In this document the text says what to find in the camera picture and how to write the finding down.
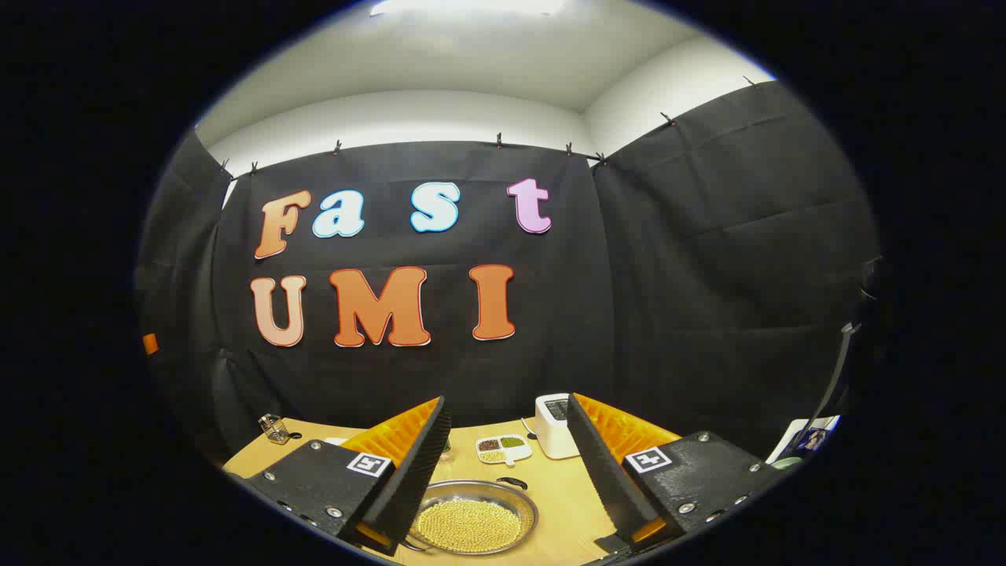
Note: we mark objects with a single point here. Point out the metal spoon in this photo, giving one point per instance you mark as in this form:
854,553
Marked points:
528,428

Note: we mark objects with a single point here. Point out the ceiling light panel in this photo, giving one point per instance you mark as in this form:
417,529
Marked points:
471,6

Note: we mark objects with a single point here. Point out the white divided dish of beans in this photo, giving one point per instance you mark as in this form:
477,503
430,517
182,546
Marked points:
503,448

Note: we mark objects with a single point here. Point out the white toaster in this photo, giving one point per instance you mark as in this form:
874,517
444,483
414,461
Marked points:
552,432

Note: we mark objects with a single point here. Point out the white printed box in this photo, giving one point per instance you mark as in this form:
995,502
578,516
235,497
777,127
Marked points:
802,440

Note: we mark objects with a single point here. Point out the row of small cloth clips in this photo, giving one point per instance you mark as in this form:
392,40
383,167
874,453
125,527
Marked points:
498,141

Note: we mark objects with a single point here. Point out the black tripod stand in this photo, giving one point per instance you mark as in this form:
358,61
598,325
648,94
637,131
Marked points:
853,354

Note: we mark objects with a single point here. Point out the black backdrop cloth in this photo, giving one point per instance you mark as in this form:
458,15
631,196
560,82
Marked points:
644,299

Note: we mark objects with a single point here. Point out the pile of yellow soybeans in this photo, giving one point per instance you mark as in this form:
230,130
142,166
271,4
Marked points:
470,525

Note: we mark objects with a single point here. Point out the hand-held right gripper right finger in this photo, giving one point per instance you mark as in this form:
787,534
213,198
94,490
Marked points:
605,479

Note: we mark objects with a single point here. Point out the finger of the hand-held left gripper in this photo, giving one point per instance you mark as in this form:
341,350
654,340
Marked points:
150,343

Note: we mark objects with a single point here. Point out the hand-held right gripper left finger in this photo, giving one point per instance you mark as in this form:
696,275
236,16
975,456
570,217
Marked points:
416,479

